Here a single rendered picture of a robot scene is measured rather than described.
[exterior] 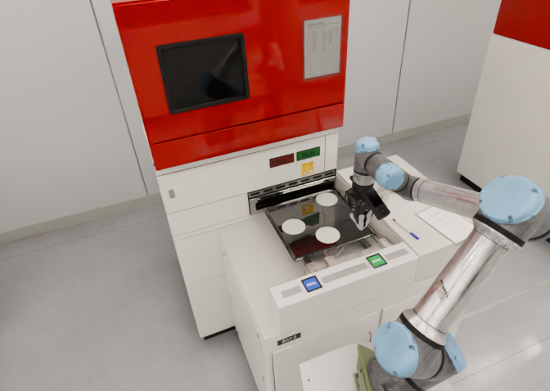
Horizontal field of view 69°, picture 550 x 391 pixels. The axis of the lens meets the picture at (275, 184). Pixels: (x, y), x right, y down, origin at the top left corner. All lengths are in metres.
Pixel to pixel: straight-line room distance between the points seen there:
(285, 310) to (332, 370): 0.24
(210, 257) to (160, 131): 0.73
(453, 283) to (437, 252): 0.62
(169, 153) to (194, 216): 0.37
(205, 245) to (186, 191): 0.33
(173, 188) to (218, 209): 0.24
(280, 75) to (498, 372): 1.87
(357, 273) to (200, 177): 0.74
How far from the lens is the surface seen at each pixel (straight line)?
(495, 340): 2.66
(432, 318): 1.02
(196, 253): 1.93
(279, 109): 1.59
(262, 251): 1.73
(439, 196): 1.24
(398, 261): 1.52
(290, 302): 1.37
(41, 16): 2.95
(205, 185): 1.71
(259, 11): 1.46
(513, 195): 0.98
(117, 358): 2.58
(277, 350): 1.54
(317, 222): 1.73
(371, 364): 1.22
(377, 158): 1.25
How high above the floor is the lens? 2.04
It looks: 35 degrees down
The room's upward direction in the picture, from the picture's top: 4 degrees counter-clockwise
